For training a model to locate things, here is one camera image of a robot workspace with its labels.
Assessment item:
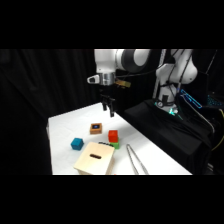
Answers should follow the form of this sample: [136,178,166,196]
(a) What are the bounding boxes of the yellow cable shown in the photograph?
[211,108,224,152]

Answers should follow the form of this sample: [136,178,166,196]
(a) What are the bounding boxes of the wooden box with slot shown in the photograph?
[73,141,116,176]

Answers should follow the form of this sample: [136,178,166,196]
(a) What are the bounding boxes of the teal lit device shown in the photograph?
[207,94,224,108]

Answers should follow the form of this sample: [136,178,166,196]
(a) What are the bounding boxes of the tan cardboard piece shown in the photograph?
[114,79,132,90]

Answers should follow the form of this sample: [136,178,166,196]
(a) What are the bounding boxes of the grey cable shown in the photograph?
[177,94,215,135]

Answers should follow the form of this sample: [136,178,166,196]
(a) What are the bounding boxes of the blue glowing strip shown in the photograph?
[180,88,203,110]

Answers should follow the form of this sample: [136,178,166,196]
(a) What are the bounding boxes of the red cube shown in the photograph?
[107,129,119,143]

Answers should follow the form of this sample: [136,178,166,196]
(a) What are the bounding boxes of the small green light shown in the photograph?
[168,107,180,118]

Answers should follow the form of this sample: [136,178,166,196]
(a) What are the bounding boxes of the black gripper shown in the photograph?
[99,84,117,118]

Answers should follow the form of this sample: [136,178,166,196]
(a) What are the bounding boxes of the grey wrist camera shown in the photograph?
[86,75,102,85]

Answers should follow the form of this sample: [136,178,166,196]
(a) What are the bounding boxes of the small wooden block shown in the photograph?
[89,122,103,136]

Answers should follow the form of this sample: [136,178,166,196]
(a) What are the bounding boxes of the blue cube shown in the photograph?
[70,137,85,151]

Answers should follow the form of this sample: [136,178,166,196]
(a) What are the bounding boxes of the black cloth covered stand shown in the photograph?
[119,99,215,176]

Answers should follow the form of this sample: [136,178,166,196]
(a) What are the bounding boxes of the black curtain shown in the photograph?
[0,49,224,176]

